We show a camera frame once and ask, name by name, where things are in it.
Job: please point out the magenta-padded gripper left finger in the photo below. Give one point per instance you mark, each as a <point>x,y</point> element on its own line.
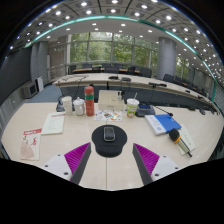
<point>76,159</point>

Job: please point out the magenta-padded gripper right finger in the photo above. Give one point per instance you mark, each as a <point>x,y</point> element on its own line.
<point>147,159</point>

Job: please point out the black computer mouse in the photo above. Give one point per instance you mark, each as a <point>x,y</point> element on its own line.
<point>109,134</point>

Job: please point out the black mouse pad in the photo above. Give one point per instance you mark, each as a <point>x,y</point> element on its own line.
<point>109,149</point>

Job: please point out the blue and white book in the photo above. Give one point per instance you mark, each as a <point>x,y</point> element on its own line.
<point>164,124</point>

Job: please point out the white booklet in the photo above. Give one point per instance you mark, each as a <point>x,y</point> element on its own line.
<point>53,124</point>

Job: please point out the white paper sheet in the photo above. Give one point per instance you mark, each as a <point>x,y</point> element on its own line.
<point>188,138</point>

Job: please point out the red and white leaflet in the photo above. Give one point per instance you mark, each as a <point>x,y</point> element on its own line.
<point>31,144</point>

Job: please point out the grey conference microphone unit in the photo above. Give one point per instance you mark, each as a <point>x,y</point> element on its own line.
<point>145,110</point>

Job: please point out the green printed cup with straw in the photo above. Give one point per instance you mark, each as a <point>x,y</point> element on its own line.
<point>132,108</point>

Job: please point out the white paper cup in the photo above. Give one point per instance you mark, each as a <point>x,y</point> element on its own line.
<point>68,106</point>

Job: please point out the colourful sticker sheet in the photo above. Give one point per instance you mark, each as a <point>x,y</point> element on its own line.
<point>107,116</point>

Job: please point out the black conference microphone unit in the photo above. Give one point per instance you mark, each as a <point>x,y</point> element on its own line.
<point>60,106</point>

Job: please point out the red drink bottle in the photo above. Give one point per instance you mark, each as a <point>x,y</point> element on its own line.
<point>89,101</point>

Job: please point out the beige cardboard box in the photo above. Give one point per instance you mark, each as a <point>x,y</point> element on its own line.
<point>110,100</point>

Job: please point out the curved conference desk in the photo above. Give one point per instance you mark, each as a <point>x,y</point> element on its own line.
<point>140,81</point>

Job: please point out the white air purifier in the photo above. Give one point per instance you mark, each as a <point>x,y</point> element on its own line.
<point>39,84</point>

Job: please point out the grey box appliance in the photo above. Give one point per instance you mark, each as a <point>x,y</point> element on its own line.
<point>29,89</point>

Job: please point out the group of dark chairs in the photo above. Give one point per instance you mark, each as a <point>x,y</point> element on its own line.
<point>145,72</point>

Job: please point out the group of ceiling lights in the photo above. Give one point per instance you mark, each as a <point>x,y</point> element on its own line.
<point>114,1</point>

